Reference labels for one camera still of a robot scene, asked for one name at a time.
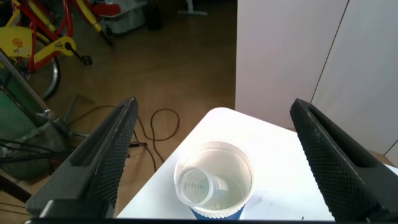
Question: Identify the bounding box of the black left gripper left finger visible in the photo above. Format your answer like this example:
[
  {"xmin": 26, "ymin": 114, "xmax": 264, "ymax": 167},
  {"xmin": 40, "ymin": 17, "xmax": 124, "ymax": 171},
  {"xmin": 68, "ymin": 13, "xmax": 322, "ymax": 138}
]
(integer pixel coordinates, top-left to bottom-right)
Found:
[{"xmin": 25, "ymin": 96, "xmax": 140, "ymax": 219}]

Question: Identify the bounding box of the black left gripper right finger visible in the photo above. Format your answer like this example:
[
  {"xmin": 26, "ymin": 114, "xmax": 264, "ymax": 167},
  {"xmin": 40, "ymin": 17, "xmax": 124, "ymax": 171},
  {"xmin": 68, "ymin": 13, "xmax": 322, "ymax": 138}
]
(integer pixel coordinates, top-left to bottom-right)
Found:
[{"xmin": 289, "ymin": 98, "xmax": 398, "ymax": 222}]

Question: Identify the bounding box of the test tube with blue pigment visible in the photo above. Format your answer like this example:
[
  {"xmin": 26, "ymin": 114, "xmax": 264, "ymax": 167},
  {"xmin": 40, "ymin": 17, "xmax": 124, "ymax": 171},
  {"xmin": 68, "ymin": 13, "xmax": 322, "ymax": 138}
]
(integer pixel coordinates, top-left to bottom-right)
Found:
[{"xmin": 175, "ymin": 167, "xmax": 231, "ymax": 208}]

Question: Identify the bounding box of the metal chair leg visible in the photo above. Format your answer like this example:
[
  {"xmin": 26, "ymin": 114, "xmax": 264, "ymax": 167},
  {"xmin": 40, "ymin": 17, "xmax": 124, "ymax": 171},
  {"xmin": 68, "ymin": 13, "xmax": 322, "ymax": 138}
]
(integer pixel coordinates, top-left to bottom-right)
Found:
[{"xmin": 0, "ymin": 49, "xmax": 91, "ymax": 141}]

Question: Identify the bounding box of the green fabric seat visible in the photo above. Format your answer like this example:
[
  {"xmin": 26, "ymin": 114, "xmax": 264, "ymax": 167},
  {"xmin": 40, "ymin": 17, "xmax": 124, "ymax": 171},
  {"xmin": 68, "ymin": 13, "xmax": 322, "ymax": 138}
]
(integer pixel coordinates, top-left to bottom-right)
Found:
[{"xmin": 0, "ymin": 70, "xmax": 73, "ymax": 182}]

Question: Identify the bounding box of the white partition panel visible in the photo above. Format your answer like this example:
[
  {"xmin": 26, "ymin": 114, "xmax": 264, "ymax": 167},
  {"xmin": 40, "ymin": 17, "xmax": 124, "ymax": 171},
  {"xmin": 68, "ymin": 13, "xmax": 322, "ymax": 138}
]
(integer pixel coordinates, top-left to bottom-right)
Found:
[
  {"xmin": 310, "ymin": 0, "xmax": 398, "ymax": 158},
  {"xmin": 235, "ymin": 0, "xmax": 349, "ymax": 131}
]

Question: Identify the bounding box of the paper cup with blue band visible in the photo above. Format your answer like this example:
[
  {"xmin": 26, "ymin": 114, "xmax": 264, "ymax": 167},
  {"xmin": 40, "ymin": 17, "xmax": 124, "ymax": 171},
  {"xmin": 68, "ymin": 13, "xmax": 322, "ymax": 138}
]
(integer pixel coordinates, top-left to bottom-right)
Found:
[{"xmin": 173, "ymin": 139, "xmax": 254, "ymax": 220}]

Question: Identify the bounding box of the yellow and red bicycle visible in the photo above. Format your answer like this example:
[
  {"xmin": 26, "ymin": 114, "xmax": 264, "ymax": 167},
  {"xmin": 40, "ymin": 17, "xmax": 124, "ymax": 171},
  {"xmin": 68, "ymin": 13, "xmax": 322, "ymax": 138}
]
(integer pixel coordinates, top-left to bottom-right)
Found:
[{"xmin": 0, "ymin": 0, "xmax": 94, "ymax": 101}]

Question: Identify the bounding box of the white machine base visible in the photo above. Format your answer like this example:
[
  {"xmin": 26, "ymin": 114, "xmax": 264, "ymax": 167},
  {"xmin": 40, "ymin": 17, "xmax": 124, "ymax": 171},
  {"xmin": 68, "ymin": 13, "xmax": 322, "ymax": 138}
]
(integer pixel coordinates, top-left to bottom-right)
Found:
[{"xmin": 99, "ymin": 0, "xmax": 149, "ymax": 35}]

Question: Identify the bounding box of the red box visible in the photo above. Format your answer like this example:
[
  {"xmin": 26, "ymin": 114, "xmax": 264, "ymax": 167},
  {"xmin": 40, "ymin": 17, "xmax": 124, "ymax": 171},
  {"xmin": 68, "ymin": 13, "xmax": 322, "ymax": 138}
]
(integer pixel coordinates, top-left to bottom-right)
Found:
[{"xmin": 89, "ymin": 0, "xmax": 121, "ymax": 18}]

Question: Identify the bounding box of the black floor bag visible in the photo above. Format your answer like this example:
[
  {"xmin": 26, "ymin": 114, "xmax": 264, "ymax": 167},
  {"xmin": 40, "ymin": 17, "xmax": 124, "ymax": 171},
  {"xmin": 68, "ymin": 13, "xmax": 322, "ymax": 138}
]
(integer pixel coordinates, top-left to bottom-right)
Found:
[{"xmin": 142, "ymin": 0, "xmax": 163, "ymax": 31}]

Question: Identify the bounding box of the white standing desk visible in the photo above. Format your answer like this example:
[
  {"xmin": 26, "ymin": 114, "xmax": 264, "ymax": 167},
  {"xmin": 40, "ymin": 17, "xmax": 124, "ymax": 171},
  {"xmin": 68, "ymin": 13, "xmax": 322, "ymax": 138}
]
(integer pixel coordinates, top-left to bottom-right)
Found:
[{"xmin": 178, "ymin": 0, "xmax": 208, "ymax": 16}]

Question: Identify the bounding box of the black floor cable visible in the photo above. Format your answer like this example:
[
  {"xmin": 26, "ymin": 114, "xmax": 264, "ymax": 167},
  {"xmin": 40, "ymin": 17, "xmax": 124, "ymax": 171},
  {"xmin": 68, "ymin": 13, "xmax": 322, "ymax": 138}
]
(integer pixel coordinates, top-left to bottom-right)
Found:
[{"xmin": 74, "ymin": 105, "xmax": 182, "ymax": 172}]

